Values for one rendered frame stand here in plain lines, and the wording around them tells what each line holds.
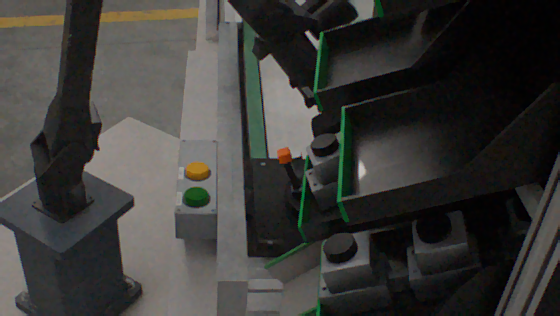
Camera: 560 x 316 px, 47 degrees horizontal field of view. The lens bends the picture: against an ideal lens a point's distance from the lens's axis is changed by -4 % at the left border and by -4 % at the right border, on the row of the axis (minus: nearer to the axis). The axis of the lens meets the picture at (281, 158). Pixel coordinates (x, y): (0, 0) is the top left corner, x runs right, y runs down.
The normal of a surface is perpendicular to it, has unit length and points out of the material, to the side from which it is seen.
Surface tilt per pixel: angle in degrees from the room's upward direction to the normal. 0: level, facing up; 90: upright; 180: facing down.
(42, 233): 0
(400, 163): 25
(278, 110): 0
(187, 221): 90
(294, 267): 90
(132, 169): 0
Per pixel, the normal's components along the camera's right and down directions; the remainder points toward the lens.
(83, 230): 0.07, -0.81
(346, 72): -0.36, -0.78
